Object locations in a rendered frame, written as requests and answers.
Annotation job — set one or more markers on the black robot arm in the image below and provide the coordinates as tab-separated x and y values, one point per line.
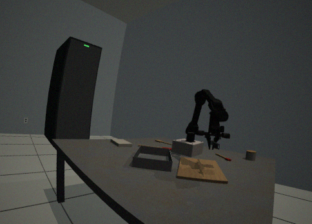
218	113

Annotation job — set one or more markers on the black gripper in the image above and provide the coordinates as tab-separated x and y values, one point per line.
207	134

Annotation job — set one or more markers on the dark cylinder with tan top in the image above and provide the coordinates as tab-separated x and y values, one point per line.
250	155

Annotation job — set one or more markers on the wooden board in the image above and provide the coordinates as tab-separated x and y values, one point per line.
200	170

